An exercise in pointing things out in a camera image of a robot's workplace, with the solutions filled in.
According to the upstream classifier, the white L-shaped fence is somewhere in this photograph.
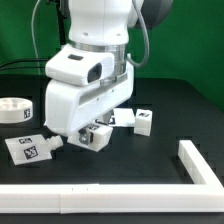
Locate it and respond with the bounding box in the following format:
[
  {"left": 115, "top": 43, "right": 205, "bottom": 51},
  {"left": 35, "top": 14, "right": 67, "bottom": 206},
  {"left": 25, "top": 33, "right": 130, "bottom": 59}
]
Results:
[{"left": 0, "top": 140, "right": 224, "bottom": 214}]

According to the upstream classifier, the white thin cable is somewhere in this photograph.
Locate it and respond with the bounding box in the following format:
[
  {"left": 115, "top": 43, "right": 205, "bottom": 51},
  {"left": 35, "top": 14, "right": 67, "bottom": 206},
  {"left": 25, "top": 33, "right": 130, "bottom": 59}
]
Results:
[{"left": 30, "top": 0, "right": 44, "bottom": 76}]

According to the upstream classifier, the black cable lower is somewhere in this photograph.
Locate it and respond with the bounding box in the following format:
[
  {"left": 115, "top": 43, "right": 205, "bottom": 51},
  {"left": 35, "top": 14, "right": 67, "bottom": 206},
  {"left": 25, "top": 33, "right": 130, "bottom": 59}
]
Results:
[{"left": 0, "top": 64, "right": 48, "bottom": 73}]

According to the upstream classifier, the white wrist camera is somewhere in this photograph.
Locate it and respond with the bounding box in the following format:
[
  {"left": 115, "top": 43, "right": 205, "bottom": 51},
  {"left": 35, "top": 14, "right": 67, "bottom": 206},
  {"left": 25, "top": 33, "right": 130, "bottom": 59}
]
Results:
[{"left": 45, "top": 44, "right": 114, "bottom": 86}]

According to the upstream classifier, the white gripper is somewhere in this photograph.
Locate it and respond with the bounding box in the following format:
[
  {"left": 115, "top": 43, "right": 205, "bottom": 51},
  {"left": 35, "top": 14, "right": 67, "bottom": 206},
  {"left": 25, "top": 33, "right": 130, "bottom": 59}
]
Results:
[{"left": 45, "top": 63, "right": 134, "bottom": 145}]

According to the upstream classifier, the white marker sheet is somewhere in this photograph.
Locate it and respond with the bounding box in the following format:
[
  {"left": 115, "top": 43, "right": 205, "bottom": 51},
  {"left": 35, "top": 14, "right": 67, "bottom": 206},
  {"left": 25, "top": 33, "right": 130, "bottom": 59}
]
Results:
[{"left": 43, "top": 107, "right": 137, "bottom": 128}]

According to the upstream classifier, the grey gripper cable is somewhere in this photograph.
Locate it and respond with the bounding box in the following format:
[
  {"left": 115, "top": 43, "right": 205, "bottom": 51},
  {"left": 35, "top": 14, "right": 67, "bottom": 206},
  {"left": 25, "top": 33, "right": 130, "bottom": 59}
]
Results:
[{"left": 125, "top": 0, "right": 150, "bottom": 69}]

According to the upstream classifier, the black cable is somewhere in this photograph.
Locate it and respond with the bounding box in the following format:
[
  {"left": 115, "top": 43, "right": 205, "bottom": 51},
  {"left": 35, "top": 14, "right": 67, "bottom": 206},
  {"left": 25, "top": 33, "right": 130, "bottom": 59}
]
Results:
[
  {"left": 0, "top": 57, "right": 51, "bottom": 69},
  {"left": 0, "top": 64, "right": 48, "bottom": 73}
]

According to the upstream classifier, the black cable upper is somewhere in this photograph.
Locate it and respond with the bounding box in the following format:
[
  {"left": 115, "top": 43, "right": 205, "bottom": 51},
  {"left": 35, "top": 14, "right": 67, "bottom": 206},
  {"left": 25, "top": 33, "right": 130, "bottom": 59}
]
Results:
[{"left": 0, "top": 57, "right": 51, "bottom": 69}]

